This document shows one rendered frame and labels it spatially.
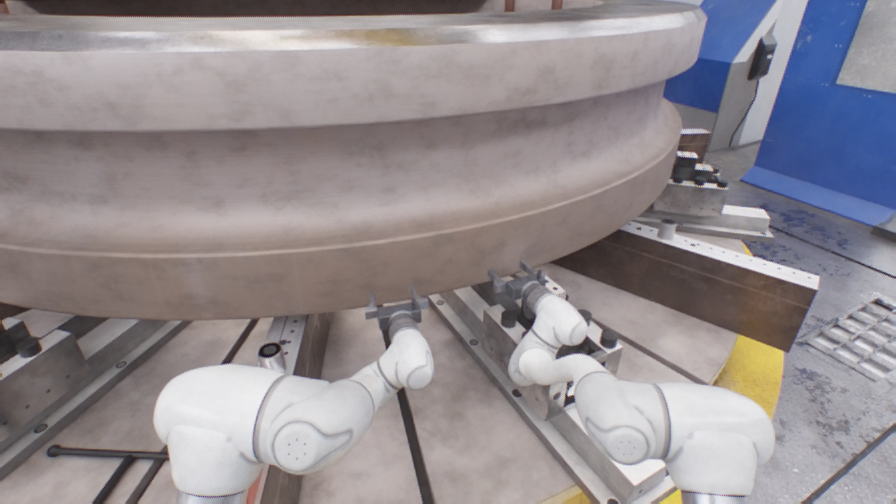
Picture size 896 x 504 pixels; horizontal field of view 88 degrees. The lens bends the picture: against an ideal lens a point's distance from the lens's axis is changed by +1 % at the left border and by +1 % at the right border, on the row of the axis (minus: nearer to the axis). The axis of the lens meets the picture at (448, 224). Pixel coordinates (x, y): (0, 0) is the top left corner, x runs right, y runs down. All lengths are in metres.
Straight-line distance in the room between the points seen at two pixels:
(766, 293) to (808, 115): 3.26
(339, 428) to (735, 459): 0.65
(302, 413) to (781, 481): 2.27
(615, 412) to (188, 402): 0.69
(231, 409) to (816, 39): 5.50
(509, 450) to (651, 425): 1.11
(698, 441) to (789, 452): 1.87
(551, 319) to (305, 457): 0.90
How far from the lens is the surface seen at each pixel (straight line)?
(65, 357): 2.38
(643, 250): 2.73
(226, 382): 0.82
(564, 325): 1.41
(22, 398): 2.35
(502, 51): 1.52
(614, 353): 1.91
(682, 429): 0.96
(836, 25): 5.63
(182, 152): 1.69
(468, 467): 1.93
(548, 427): 2.00
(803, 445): 2.89
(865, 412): 3.24
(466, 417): 2.06
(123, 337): 2.65
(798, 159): 5.79
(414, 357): 1.25
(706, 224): 3.78
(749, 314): 2.76
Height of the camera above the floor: 1.90
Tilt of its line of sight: 28 degrees down
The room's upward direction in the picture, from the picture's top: straight up
